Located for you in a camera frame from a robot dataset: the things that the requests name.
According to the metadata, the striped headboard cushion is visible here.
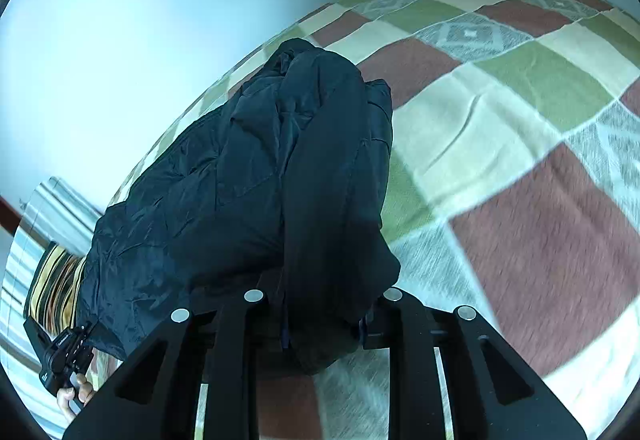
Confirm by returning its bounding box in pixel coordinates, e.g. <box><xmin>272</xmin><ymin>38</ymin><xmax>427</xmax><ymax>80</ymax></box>
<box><xmin>0</xmin><ymin>176</ymin><xmax>106</xmax><ymax>426</ymax></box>

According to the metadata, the brown wooden door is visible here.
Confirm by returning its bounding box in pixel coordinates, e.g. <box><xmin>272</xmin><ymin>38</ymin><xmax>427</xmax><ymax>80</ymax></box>
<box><xmin>0</xmin><ymin>197</ymin><xmax>23</xmax><ymax>233</ymax></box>

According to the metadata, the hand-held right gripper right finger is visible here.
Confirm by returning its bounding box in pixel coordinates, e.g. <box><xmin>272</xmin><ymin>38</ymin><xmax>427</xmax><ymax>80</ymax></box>
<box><xmin>361</xmin><ymin>287</ymin><xmax>588</xmax><ymax>440</ymax></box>

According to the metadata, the striped yellow black pillow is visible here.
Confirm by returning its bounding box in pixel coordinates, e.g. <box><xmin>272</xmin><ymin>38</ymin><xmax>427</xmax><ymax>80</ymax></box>
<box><xmin>25</xmin><ymin>242</ymin><xmax>87</xmax><ymax>327</ymax></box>

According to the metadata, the checkered bed blanket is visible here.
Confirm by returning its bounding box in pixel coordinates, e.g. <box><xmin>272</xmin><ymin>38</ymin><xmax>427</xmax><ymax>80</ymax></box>
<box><xmin>107</xmin><ymin>0</ymin><xmax>640</xmax><ymax>440</ymax></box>

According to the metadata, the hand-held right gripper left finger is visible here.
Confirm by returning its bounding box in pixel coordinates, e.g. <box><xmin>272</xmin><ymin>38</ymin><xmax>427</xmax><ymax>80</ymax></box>
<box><xmin>62</xmin><ymin>290</ymin><xmax>284</xmax><ymax>440</ymax></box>

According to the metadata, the black quilted jacket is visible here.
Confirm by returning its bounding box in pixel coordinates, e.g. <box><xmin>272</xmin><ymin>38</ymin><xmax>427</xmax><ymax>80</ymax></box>
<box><xmin>77</xmin><ymin>38</ymin><xmax>402</xmax><ymax>376</ymax></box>

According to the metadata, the person's left hand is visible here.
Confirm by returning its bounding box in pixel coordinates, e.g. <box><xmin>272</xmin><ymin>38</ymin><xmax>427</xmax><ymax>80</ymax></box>
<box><xmin>56</xmin><ymin>372</ymin><xmax>97</xmax><ymax>422</ymax></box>

